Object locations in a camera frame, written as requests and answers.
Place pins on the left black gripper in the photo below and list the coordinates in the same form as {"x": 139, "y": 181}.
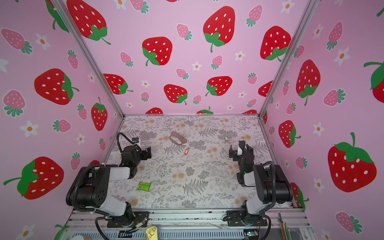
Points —
{"x": 143, "y": 153}

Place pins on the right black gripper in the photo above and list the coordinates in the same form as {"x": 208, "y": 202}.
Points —
{"x": 241, "y": 153}

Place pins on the metal key holder plate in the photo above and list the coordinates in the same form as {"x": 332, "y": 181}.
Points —
{"x": 177, "y": 139}

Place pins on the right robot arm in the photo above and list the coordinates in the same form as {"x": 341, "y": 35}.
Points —
{"x": 268, "y": 179}

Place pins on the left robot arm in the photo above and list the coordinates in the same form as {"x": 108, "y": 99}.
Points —
{"x": 89, "y": 191}

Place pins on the green packet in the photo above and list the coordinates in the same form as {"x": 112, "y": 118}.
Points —
{"x": 144, "y": 187}

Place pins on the coloured pencils bundle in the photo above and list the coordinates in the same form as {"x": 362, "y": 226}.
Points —
{"x": 284, "y": 228}

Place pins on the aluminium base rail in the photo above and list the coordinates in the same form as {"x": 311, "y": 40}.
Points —
{"x": 193, "y": 224}

